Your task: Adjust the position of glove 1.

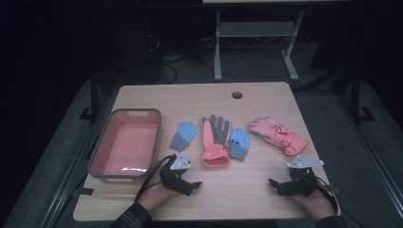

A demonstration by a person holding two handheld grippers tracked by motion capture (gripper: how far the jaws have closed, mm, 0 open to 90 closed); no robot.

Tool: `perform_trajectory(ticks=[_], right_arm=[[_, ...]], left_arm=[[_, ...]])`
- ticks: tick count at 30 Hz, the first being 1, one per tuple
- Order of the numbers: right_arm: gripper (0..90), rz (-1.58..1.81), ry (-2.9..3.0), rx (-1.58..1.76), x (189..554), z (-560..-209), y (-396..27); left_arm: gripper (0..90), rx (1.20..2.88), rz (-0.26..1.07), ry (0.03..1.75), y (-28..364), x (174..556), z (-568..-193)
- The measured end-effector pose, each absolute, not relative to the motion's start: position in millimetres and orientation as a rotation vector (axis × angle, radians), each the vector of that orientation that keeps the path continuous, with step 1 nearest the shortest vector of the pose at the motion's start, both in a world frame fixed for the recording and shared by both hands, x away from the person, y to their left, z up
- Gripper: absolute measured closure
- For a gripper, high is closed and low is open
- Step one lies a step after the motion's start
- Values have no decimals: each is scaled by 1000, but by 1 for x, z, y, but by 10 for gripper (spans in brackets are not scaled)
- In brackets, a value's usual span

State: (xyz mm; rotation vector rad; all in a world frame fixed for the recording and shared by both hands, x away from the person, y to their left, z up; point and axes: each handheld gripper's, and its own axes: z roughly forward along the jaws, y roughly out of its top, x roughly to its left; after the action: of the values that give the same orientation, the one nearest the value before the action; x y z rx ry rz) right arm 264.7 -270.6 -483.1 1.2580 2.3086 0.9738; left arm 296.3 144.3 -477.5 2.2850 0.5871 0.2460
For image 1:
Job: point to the pink padded ski glove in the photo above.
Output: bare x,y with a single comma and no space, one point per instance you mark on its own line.
278,134

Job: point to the plain blue knit glove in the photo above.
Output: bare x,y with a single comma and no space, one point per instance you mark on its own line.
183,134

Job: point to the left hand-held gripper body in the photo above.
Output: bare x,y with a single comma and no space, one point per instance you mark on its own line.
173,179

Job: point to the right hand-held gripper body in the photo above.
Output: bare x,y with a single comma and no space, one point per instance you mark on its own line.
301,182

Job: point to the blue glove with white dots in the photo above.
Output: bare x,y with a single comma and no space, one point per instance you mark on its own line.
239,142

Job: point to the person's left hand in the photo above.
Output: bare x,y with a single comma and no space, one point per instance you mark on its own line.
155,196

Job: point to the metal rail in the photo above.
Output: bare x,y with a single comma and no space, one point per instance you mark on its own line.
72,167
370,158

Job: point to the pink basket with grey rim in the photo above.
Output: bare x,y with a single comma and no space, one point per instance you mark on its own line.
126,148

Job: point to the person's right hand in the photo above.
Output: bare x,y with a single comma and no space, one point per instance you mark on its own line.
320,204

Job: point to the pink and grey glove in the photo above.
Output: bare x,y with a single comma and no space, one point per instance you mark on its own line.
214,142

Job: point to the white metal stand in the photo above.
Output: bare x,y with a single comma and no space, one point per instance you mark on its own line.
253,30

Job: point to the black stand post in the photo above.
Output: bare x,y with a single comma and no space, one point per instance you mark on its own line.
356,95
94,95

